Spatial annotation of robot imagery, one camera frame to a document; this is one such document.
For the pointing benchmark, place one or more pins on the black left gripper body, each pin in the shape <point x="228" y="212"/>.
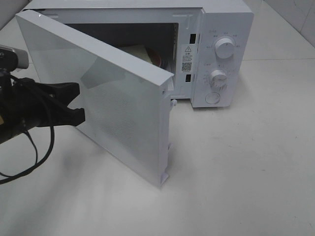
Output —
<point x="40" y="105"/>

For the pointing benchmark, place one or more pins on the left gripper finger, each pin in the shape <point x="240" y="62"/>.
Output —
<point x="62" y="92"/>
<point x="72" y="117"/>

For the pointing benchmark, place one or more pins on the white microwave door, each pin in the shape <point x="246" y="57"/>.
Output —
<point x="126" y="100"/>

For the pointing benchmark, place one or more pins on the toast sandwich with filling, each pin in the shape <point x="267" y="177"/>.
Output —
<point x="138" y="51"/>

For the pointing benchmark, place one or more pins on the pink round plate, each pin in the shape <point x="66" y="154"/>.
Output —
<point x="156" y="58"/>

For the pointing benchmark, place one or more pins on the round door release button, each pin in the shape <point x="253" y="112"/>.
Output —
<point x="212" y="98"/>

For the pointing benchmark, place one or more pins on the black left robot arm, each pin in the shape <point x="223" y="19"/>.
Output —
<point x="9" y="120"/>

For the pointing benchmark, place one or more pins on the white microwave oven body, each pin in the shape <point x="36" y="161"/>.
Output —
<point x="183" y="32"/>

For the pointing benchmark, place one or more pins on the lower white timer knob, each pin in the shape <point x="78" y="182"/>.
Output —
<point x="218" y="79"/>

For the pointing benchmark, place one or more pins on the upper white power knob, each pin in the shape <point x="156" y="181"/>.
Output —
<point x="224" y="47"/>

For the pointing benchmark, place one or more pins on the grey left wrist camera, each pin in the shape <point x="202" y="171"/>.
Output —
<point x="13" y="58"/>

